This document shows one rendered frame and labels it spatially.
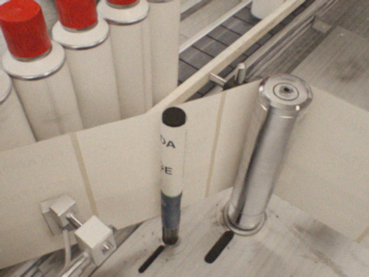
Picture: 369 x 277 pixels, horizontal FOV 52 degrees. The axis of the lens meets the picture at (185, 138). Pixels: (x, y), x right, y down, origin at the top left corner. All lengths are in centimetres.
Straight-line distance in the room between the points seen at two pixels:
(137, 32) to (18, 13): 12
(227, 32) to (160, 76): 22
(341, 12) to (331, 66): 26
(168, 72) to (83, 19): 16
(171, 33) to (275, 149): 20
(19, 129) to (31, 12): 10
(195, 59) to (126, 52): 21
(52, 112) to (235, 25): 40
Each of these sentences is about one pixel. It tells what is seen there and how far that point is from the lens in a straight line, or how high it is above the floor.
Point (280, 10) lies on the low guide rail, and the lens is 66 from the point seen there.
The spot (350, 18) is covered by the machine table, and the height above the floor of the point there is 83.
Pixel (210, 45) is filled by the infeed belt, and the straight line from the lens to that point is 62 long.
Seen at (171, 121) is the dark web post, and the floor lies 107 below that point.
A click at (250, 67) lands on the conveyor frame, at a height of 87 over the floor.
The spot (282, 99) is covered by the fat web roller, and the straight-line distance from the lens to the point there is 27.
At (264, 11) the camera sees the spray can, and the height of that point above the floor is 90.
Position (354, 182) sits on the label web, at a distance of 34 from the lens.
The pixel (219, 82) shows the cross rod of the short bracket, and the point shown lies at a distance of 51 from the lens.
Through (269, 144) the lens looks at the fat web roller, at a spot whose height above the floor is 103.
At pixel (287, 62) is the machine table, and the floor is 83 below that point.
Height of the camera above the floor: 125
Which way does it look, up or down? 50 degrees down
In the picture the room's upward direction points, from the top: 4 degrees clockwise
